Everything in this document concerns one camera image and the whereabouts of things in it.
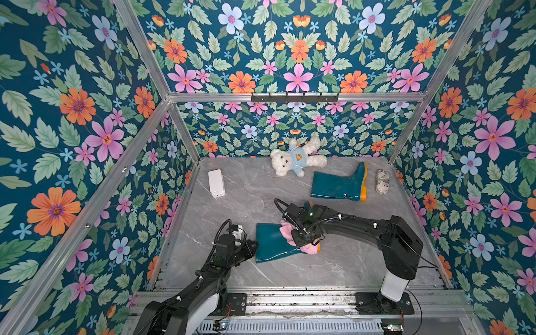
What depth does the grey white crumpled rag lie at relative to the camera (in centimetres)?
106

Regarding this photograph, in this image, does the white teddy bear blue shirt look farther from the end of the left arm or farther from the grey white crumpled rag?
the end of the left arm

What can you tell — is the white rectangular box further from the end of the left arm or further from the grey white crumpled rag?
the grey white crumpled rag

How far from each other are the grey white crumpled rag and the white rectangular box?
0.80m

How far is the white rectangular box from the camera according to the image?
104cm

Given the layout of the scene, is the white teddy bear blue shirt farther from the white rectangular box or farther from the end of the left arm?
the end of the left arm

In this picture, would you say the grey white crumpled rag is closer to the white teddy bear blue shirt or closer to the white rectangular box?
the white teddy bear blue shirt

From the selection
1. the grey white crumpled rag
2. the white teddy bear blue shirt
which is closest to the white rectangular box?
the white teddy bear blue shirt

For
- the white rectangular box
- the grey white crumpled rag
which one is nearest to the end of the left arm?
the white rectangular box
